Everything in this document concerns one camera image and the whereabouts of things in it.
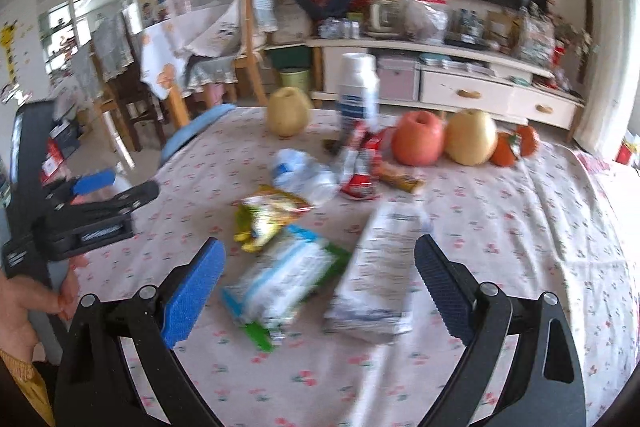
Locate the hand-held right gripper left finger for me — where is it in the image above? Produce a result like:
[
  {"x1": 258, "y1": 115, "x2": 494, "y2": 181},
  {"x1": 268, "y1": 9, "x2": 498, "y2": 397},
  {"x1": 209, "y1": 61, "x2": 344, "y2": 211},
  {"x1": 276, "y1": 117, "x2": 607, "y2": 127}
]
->
[{"x1": 54, "y1": 237, "x2": 227, "y2": 427}]

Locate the plain orange mandarin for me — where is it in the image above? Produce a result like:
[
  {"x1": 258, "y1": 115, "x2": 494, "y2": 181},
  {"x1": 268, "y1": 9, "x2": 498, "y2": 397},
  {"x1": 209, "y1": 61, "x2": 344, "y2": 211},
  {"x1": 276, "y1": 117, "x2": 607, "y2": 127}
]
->
[{"x1": 515, "y1": 125, "x2": 541, "y2": 158}]

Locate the person's left hand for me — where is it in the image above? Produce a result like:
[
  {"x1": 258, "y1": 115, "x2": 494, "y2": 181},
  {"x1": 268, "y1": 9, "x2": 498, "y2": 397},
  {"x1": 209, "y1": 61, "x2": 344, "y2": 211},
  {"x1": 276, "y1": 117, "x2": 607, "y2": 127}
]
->
[{"x1": 0, "y1": 253, "x2": 92, "y2": 364}]

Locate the blue cloth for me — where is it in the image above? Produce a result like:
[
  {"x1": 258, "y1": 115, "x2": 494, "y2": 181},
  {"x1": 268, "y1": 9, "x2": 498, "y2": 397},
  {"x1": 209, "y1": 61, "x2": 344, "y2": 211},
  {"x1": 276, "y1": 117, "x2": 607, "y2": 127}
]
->
[{"x1": 160, "y1": 103, "x2": 237, "y2": 165}]

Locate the white electric kettle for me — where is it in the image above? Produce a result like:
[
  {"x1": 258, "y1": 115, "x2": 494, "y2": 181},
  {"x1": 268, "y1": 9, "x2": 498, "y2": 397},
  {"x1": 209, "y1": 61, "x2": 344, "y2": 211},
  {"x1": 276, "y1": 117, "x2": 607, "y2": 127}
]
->
[{"x1": 369, "y1": 0, "x2": 403, "y2": 35}]

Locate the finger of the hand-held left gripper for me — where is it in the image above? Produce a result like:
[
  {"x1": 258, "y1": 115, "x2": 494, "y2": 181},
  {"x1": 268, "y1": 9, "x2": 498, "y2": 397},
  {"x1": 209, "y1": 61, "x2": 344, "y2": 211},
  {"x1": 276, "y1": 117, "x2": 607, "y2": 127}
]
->
[
  {"x1": 42, "y1": 170, "x2": 117, "y2": 202},
  {"x1": 47, "y1": 180, "x2": 161, "y2": 228}
]

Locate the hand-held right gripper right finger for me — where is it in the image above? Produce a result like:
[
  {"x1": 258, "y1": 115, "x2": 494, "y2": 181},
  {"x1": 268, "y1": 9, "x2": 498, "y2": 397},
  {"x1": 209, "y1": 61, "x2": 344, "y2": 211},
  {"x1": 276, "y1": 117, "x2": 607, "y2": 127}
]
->
[{"x1": 415, "y1": 234, "x2": 587, "y2": 427}]

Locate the white pill bottle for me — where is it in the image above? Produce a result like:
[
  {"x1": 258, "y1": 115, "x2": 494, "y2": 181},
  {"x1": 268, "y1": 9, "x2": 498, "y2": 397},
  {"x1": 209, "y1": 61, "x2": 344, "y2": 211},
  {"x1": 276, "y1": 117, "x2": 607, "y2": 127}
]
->
[{"x1": 338, "y1": 53, "x2": 380, "y2": 138}]

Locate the crushed clear water bottle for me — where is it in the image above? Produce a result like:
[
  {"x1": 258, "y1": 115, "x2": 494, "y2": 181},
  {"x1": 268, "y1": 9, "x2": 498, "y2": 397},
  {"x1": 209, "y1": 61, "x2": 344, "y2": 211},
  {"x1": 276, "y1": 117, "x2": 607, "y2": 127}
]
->
[{"x1": 270, "y1": 148, "x2": 340, "y2": 206}]

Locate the orange print dining tablecloth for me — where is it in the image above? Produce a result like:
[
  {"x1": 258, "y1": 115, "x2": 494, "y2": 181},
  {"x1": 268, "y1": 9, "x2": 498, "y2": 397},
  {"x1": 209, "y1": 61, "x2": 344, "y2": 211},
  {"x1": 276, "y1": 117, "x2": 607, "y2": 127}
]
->
[{"x1": 139, "y1": 22, "x2": 241, "y2": 100}]

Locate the red apple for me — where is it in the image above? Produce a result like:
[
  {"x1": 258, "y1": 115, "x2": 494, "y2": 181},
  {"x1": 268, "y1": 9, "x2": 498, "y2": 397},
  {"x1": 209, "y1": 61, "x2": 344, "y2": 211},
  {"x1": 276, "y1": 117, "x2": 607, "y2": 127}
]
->
[{"x1": 391, "y1": 110, "x2": 446, "y2": 166}]

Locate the cherry print tablecloth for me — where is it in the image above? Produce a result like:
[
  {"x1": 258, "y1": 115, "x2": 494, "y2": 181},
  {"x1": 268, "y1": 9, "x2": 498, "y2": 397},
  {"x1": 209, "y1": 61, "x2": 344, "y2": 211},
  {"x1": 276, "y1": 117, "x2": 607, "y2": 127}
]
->
[{"x1": 75, "y1": 104, "x2": 640, "y2": 427}]

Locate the brown snack bar wrapper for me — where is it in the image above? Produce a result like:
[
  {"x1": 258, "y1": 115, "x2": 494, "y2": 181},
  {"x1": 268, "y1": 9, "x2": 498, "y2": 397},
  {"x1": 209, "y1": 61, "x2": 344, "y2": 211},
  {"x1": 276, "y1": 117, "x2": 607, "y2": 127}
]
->
[{"x1": 376, "y1": 161, "x2": 426, "y2": 194}]

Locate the pale green chair cover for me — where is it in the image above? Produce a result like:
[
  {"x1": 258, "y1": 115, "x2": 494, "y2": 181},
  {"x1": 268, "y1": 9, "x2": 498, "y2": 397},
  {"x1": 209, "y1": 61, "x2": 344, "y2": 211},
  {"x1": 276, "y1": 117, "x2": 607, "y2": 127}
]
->
[{"x1": 247, "y1": 0, "x2": 279, "y2": 34}]

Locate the wooden dining table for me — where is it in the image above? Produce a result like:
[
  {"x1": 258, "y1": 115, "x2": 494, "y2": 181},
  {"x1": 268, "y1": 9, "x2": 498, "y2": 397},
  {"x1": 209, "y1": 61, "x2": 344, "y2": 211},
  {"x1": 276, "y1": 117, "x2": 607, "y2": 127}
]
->
[{"x1": 165, "y1": 89, "x2": 193, "y2": 130}]

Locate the clear plastic bag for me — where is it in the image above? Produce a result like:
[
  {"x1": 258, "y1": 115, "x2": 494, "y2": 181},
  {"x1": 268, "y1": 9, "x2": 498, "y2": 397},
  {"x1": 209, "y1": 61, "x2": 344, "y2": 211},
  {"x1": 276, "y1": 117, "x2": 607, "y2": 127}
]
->
[
  {"x1": 400, "y1": 0, "x2": 448, "y2": 44},
  {"x1": 515, "y1": 9, "x2": 558, "y2": 62}
]

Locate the light wooden chair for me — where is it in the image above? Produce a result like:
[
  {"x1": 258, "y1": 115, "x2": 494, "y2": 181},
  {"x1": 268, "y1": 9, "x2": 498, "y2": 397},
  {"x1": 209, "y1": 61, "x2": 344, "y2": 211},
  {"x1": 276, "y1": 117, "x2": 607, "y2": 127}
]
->
[{"x1": 232, "y1": 0, "x2": 281, "y2": 108}]

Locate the small yellow pear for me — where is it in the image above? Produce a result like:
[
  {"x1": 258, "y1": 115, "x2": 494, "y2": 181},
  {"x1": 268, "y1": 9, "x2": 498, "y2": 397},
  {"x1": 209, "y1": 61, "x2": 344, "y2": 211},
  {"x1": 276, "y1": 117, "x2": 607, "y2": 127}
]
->
[{"x1": 266, "y1": 87, "x2": 314, "y2": 138}]

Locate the mandarin with green leaf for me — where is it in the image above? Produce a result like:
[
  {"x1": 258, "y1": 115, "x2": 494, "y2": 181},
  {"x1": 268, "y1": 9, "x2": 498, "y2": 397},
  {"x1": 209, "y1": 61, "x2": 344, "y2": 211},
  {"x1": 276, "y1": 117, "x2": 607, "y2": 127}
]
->
[{"x1": 489, "y1": 132, "x2": 522, "y2": 168}]

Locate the green white wet wipes packet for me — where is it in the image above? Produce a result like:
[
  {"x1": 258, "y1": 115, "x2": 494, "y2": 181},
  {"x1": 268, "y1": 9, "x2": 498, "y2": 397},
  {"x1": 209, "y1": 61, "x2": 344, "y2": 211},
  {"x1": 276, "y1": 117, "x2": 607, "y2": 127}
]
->
[{"x1": 220, "y1": 223, "x2": 352, "y2": 354}]

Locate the dark wooden chair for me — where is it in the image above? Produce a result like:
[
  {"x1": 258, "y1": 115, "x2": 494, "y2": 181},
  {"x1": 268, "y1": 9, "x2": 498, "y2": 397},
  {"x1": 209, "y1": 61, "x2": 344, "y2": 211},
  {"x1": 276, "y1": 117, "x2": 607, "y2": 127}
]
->
[{"x1": 90, "y1": 14, "x2": 168, "y2": 152}]

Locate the large yellow pear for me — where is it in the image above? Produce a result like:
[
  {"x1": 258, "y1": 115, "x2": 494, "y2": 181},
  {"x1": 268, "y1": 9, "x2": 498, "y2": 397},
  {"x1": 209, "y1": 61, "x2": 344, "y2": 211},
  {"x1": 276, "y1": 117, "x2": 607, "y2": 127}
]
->
[{"x1": 444, "y1": 108, "x2": 499, "y2": 166}]

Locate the white television cabinet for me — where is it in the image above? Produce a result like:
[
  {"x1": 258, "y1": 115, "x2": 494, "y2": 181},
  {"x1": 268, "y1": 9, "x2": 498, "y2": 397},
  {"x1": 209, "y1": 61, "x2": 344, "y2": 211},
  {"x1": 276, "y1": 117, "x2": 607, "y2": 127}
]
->
[{"x1": 306, "y1": 34, "x2": 586, "y2": 144}]

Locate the dark green box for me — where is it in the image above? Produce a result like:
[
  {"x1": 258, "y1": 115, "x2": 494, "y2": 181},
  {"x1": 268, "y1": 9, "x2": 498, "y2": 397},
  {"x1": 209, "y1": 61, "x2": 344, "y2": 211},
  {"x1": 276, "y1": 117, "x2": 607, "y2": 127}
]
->
[{"x1": 270, "y1": 46, "x2": 314, "y2": 70}]

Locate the green waste bin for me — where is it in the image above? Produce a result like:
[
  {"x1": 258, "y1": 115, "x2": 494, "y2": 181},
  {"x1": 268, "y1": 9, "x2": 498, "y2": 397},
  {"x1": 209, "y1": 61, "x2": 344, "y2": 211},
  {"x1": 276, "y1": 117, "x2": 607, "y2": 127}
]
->
[{"x1": 278, "y1": 68, "x2": 311, "y2": 95}]

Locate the yellow green snack packet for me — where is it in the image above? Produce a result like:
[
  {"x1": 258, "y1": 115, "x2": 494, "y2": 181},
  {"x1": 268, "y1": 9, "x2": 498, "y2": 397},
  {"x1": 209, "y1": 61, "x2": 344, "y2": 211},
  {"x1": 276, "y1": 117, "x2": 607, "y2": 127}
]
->
[{"x1": 234, "y1": 186, "x2": 315, "y2": 254}]

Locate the red sausage packet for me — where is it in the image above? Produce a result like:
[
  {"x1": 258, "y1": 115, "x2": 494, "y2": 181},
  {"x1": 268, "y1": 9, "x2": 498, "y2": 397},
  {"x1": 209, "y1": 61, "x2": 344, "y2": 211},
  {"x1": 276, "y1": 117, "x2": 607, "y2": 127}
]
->
[
  {"x1": 345, "y1": 122, "x2": 396, "y2": 158},
  {"x1": 341, "y1": 146, "x2": 381, "y2": 200}
]

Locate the grey green chair cover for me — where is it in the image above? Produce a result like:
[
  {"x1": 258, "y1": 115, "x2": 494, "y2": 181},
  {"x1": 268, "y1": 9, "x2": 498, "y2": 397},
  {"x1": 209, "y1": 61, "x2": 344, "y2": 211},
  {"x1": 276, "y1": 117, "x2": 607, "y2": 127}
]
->
[{"x1": 92, "y1": 14, "x2": 136, "y2": 82}]

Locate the grey white printed packet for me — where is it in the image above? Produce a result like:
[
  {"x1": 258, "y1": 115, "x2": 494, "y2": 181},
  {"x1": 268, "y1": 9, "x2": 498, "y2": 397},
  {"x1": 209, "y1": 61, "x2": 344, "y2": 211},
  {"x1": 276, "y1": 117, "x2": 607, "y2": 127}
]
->
[{"x1": 322, "y1": 201, "x2": 432, "y2": 347}]

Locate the pink storage box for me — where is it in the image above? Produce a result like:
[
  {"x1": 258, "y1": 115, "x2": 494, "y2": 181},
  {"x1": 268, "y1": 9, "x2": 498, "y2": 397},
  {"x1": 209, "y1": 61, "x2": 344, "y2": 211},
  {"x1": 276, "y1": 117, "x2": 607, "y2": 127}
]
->
[{"x1": 376, "y1": 56, "x2": 422, "y2": 104}]

